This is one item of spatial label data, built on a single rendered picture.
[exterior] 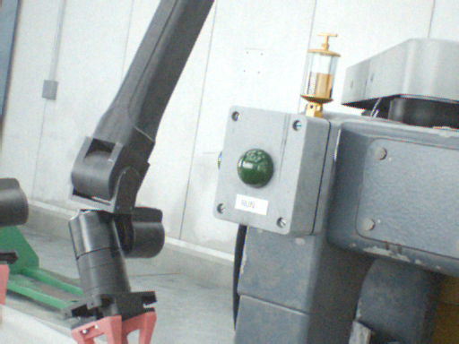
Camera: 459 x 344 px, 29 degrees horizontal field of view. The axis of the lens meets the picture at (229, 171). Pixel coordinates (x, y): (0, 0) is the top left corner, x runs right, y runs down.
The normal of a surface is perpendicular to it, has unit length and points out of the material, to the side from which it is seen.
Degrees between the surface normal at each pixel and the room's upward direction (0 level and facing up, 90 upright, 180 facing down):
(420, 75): 90
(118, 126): 69
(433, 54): 90
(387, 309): 90
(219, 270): 90
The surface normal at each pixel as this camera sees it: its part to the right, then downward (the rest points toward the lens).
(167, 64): 0.75, 0.17
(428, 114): -0.39, -0.01
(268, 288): -0.61, -0.06
